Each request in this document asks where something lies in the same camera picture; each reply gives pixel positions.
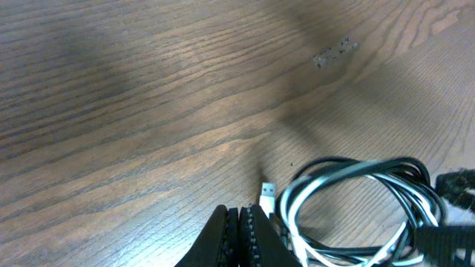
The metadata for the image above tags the white USB cable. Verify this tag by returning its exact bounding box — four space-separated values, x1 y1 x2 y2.
258 159 441 267

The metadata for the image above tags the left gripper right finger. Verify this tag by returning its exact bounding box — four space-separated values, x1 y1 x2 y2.
237 205 301 267

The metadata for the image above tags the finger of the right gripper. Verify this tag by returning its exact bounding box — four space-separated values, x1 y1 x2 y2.
436 169 474 212
414 225 474 267

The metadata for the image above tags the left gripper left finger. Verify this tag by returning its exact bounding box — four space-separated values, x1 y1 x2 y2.
175 205 239 267

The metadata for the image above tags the black USB cable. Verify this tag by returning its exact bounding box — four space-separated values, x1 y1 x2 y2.
272 156 448 266

